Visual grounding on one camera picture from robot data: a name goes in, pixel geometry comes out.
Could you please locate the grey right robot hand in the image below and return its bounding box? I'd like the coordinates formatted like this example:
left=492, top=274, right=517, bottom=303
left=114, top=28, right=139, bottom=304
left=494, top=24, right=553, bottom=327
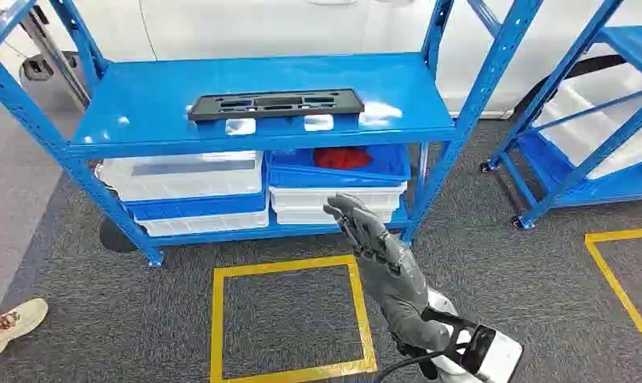
left=323, top=192, right=452, bottom=353

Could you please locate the long black plastic panel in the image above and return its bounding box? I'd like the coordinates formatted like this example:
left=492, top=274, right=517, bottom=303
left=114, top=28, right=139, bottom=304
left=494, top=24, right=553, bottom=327
left=187, top=88, right=366, bottom=123

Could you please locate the blue bin holding cloth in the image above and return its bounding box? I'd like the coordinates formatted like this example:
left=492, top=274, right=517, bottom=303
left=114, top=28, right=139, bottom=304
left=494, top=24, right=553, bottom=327
left=265, top=144, right=413, bottom=189

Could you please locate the red cloth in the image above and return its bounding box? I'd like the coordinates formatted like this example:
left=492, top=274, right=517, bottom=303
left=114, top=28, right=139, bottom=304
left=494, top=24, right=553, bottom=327
left=313, top=147, right=374, bottom=171

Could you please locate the yellow tape floor square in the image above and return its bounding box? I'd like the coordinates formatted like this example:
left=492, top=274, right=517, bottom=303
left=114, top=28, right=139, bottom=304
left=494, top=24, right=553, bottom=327
left=584, top=227, right=642, bottom=342
left=209, top=255, right=378, bottom=383

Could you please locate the blue wheeled shelf rack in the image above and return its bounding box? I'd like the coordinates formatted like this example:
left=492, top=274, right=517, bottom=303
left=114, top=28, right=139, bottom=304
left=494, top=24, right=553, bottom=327
left=479, top=0, right=642, bottom=231

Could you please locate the blue storage bin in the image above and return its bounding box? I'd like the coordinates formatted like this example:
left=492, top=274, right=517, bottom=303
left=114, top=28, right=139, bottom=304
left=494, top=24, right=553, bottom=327
left=123, top=191, right=270, bottom=222

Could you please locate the clear white storage bin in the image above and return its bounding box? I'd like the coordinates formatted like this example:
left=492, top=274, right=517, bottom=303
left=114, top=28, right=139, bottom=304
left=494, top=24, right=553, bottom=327
left=94, top=151, right=264, bottom=203

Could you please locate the translucent white storage bin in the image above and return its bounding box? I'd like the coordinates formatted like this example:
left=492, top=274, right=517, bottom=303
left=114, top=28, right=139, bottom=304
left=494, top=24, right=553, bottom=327
left=532, top=95, right=642, bottom=181
left=556, top=62, right=642, bottom=109

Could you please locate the white car body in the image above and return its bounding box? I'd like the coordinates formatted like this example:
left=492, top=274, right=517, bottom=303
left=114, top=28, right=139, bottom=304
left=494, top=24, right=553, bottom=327
left=0, top=0, right=642, bottom=120

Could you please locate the black car wheel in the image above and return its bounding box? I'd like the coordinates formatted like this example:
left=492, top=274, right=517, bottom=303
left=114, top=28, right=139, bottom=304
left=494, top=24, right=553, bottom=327
left=513, top=54, right=628, bottom=121

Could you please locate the blue metal shelf rack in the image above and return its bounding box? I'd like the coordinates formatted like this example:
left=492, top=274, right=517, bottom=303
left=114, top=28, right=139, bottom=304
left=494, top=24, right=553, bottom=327
left=0, top=0, right=545, bottom=268

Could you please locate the person's beige shoe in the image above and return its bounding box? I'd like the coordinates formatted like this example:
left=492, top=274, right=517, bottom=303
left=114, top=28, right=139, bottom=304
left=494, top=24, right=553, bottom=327
left=0, top=298, right=50, bottom=367

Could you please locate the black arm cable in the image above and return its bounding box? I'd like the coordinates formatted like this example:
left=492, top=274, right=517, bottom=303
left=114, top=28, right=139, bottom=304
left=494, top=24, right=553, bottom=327
left=374, top=350, right=462, bottom=383

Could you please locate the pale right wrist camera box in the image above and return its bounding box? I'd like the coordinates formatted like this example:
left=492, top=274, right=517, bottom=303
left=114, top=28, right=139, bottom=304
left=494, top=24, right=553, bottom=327
left=471, top=323, right=525, bottom=383

